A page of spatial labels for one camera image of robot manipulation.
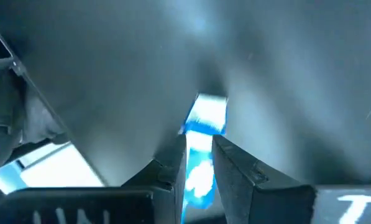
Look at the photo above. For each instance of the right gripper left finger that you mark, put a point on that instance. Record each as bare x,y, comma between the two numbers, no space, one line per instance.
160,202

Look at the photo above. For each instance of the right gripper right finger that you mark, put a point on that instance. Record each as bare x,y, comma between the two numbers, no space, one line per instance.
250,193

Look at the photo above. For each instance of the dark blue Frosted Flakes box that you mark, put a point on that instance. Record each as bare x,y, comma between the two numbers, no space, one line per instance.
200,177

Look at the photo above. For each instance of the black table mat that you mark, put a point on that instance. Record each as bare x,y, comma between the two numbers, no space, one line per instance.
110,77

